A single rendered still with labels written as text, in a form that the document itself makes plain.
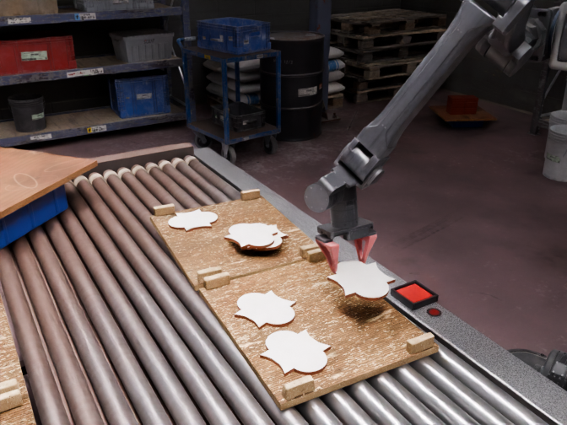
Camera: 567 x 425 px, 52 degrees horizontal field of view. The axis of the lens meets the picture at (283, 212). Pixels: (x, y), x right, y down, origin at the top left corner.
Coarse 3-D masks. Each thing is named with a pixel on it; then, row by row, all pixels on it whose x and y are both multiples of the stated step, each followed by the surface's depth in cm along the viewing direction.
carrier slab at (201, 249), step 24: (168, 216) 166; (240, 216) 166; (264, 216) 167; (168, 240) 153; (192, 240) 153; (216, 240) 153; (288, 240) 153; (312, 240) 153; (192, 264) 142; (216, 264) 142; (240, 264) 142; (264, 264) 142; (288, 264) 143
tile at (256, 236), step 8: (240, 224) 152; (248, 224) 152; (256, 224) 152; (232, 232) 148; (240, 232) 148; (248, 232) 148; (256, 232) 148; (264, 232) 148; (272, 232) 148; (232, 240) 145; (240, 240) 144; (248, 240) 144; (256, 240) 144; (264, 240) 144; (272, 240) 144; (256, 248) 142
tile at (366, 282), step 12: (348, 264) 123; (360, 264) 123; (372, 264) 123; (336, 276) 120; (348, 276) 120; (360, 276) 120; (372, 276) 119; (384, 276) 119; (348, 288) 116; (360, 288) 116; (372, 288) 116; (384, 288) 116; (372, 300) 114
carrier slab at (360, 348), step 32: (224, 288) 132; (256, 288) 132; (288, 288) 132; (320, 288) 132; (224, 320) 121; (320, 320) 121; (352, 320) 121; (384, 320) 121; (256, 352) 112; (352, 352) 112; (384, 352) 112; (416, 352) 112; (320, 384) 104; (352, 384) 106
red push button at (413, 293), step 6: (402, 288) 134; (408, 288) 134; (414, 288) 134; (420, 288) 134; (402, 294) 131; (408, 294) 131; (414, 294) 131; (420, 294) 131; (426, 294) 131; (414, 300) 129
